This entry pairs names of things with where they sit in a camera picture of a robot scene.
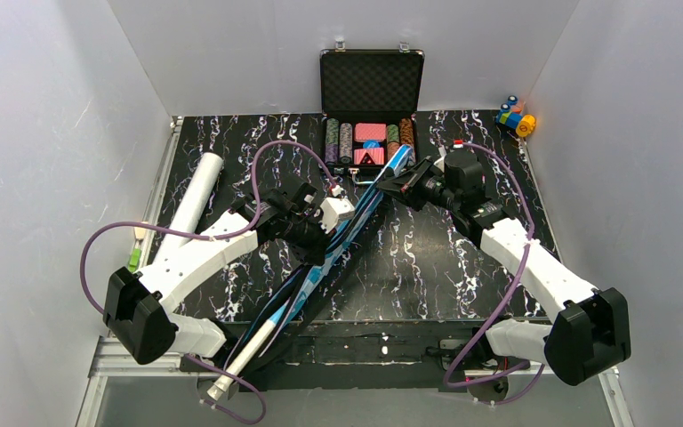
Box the blue racket cover bag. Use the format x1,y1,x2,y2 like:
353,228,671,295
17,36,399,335
225,145,414,372

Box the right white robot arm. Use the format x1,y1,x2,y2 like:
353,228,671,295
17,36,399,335
376,149,631,386

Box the green clip on rail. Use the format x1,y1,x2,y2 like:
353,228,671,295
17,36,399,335
126,247,142,273

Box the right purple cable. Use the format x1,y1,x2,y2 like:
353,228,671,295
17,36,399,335
441,140,546,407

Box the black poker chip case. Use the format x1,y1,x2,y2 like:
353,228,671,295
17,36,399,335
319,47,425,177

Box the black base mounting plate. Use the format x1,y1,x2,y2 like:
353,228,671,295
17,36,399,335
165,318,560,395

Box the white shuttlecock tube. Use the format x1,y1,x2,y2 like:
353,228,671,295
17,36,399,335
157,152,224,234

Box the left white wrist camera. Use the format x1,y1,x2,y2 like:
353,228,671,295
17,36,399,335
320,185,355,234

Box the colourful toy block train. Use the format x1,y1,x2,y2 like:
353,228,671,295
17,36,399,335
494,95,536,138

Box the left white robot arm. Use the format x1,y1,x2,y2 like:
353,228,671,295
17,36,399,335
103,183,355,365

